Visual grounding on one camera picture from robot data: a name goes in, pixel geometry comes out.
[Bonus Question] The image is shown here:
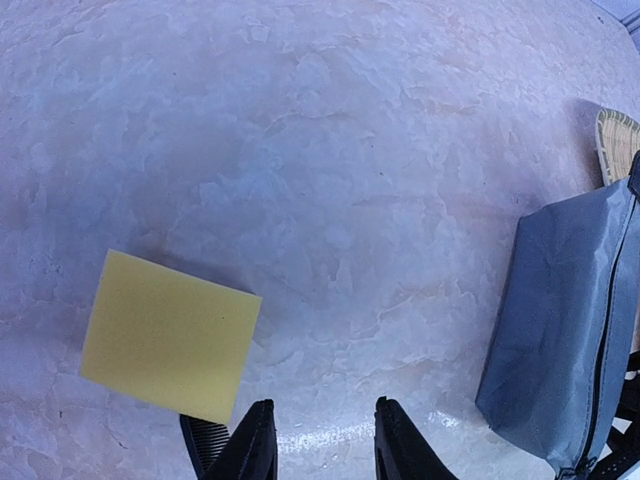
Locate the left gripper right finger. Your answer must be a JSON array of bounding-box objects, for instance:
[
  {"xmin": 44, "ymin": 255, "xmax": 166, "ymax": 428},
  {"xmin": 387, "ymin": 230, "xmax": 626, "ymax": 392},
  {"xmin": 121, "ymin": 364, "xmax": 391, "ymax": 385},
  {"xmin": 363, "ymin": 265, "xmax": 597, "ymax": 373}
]
[{"xmin": 374, "ymin": 397, "xmax": 457, "ymax": 480}]

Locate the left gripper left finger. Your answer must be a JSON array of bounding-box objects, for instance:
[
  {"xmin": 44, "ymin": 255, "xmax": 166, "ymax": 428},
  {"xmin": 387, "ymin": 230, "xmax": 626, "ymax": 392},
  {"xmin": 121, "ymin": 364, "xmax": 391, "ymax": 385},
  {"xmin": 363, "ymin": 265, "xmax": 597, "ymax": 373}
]
[{"xmin": 199, "ymin": 399, "xmax": 278, "ymax": 480}]

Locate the yellow sponge block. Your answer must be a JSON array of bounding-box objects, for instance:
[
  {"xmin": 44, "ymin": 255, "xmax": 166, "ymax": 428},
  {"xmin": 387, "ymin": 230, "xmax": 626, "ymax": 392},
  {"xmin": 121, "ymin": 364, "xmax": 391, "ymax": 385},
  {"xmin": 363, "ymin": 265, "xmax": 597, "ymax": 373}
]
[{"xmin": 80, "ymin": 250, "xmax": 262, "ymax": 424}]

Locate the grey zip pouch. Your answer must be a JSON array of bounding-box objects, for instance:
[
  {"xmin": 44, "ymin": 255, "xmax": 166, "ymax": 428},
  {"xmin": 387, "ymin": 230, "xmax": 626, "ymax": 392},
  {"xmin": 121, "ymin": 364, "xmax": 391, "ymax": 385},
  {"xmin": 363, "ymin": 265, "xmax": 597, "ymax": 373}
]
[{"xmin": 476, "ymin": 167, "xmax": 639, "ymax": 479}]

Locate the black plastic comb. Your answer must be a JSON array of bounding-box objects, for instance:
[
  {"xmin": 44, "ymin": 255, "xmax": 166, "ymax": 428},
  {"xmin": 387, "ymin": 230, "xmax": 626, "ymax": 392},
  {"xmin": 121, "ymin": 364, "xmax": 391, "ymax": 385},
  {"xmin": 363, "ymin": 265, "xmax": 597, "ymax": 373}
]
[{"xmin": 179, "ymin": 414, "xmax": 230, "ymax": 478}]

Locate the woven bamboo tray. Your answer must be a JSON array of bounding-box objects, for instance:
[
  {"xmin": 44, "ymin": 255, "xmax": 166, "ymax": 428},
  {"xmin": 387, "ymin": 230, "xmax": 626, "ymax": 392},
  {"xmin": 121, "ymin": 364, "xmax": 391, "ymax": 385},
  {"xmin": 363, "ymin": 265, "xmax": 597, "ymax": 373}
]
[{"xmin": 595, "ymin": 108, "xmax": 640, "ymax": 186}]

